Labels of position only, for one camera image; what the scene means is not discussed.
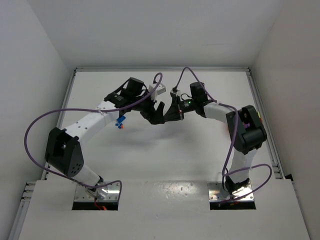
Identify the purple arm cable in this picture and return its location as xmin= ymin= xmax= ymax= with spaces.
xmin=174 ymin=66 xmax=273 ymax=204
xmin=23 ymin=72 xmax=164 ymax=191

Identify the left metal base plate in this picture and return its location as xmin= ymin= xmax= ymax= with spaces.
xmin=73 ymin=182 xmax=121 ymax=203

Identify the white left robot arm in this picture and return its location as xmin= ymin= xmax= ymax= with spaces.
xmin=45 ymin=77 xmax=166 ymax=189

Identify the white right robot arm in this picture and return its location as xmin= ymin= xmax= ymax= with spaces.
xmin=164 ymin=82 xmax=267 ymax=194

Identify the metal base plate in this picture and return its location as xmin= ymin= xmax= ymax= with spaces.
xmin=73 ymin=182 xmax=121 ymax=203
xmin=207 ymin=181 xmax=254 ymax=203

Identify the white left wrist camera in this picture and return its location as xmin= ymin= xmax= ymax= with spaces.
xmin=148 ymin=83 xmax=166 ymax=101

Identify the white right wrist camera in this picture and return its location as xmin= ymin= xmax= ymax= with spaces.
xmin=170 ymin=87 xmax=181 ymax=98

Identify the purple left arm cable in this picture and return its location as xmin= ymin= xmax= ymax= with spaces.
xmin=23 ymin=72 xmax=164 ymax=191

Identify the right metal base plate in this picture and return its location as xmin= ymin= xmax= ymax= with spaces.
xmin=207 ymin=181 xmax=254 ymax=203

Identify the blue arch lego piece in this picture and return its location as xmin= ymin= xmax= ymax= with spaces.
xmin=116 ymin=115 xmax=126 ymax=124

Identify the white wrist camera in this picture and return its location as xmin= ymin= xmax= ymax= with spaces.
xmin=170 ymin=87 xmax=181 ymax=98
xmin=148 ymin=83 xmax=166 ymax=101

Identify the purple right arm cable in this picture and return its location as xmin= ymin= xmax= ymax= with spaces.
xmin=174 ymin=66 xmax=273 ymax=204

